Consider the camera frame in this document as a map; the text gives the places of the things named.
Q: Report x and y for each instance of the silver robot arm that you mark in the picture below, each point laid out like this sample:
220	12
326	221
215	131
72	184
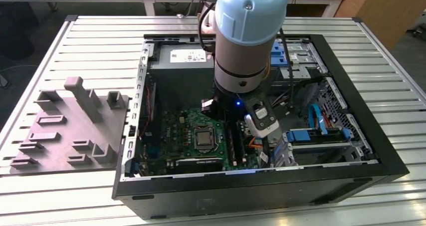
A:
239	61

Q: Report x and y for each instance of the black RAM slot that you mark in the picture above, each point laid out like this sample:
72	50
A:
233	163

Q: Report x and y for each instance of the CPU socket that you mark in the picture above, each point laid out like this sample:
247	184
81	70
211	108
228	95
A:
204	128

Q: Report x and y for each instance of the silver CPU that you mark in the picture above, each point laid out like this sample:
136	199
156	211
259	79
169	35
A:
203	139

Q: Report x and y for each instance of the green motherboard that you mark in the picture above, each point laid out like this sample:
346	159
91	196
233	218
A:
172	146

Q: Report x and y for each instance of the black graphics card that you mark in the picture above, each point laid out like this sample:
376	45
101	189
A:
199	162

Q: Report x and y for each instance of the grey power supply unit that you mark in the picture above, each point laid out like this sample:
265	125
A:
179	56

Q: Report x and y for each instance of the blue disk carrier with disk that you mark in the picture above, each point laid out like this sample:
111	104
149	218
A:
299	136

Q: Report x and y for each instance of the silver drive cage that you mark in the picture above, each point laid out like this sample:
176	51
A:
299	73

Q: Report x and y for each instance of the black PC case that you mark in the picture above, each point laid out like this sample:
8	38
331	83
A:
232	198

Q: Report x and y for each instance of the grey parts rack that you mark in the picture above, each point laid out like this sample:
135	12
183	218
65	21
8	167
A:
65	123

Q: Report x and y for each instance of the wooden cabinet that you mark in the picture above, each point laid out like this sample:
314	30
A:
392	11

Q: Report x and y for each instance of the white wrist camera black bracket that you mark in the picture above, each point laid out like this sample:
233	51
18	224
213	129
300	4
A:
263	116

